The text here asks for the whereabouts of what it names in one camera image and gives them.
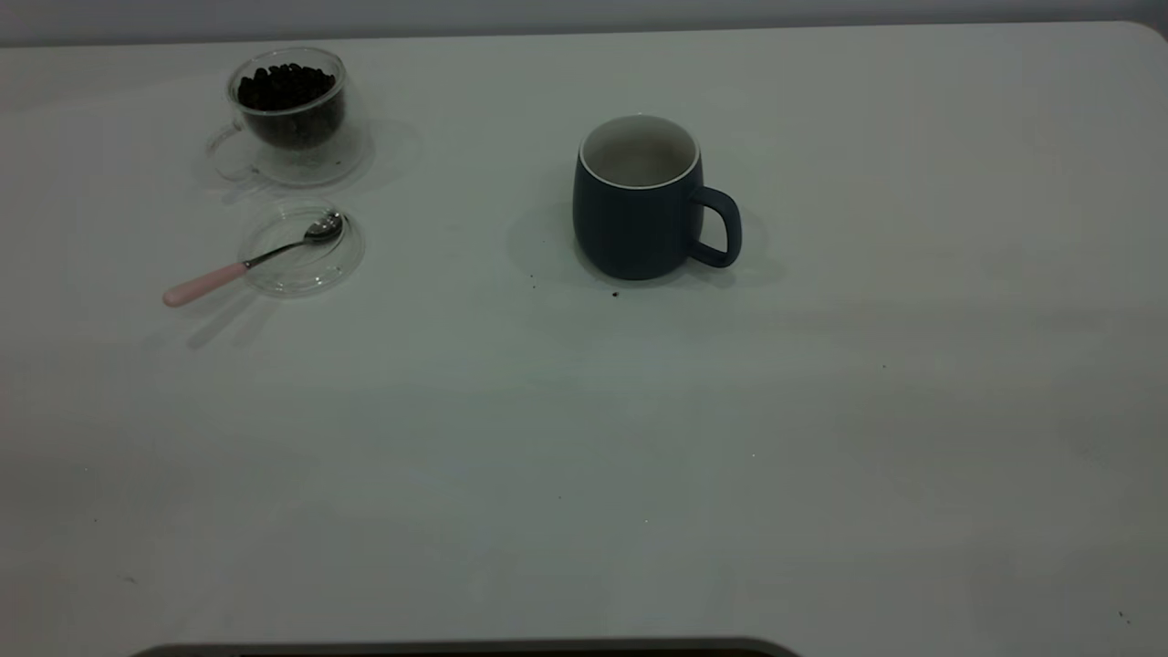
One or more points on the dark blue ceramic mug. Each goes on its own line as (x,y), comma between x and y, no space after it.
(630,233)

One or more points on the clear glass cup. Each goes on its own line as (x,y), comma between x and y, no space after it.
(297,128)

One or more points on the pile of dark coffee beans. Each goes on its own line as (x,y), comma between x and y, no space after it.
(287,91)

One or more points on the clear glass saucer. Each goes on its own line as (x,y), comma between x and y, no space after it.
(351,160)

